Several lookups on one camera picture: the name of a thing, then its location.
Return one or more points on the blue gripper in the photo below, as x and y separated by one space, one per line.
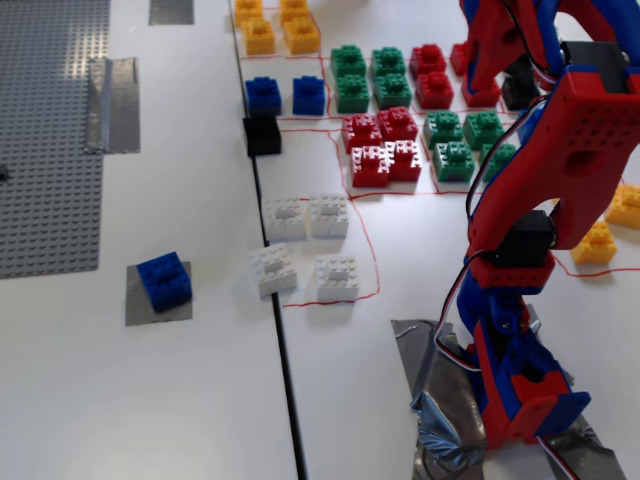
479 60

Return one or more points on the blue brick block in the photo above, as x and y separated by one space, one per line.
523 131
308 96
263 97
165 282

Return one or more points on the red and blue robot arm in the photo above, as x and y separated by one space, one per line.
575 150

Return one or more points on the red and blue robot base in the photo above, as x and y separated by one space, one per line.
530 400

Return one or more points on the black brick block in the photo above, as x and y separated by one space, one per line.
517 97
262 136
520 67

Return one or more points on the green brick block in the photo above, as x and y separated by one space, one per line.
494 162
348 61
452 162
484 131
388 61
392 94
442 130
353 96

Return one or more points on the yellow brick block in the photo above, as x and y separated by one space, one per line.
248 9
301 39
293 7
625 206
258 39
595 245

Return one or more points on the white brick block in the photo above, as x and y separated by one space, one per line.
284 219
272 272
337 279
330 216

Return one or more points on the square grey tape marker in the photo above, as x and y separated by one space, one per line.
134 311

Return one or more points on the grey studded baseplate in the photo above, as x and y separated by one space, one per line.
45 150

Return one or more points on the short grey duct tape piece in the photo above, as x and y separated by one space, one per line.
171 11

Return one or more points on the crumpled silver duct tape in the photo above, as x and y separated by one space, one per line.
440 400

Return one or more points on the long silver duct tape strip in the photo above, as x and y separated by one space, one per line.
120 110

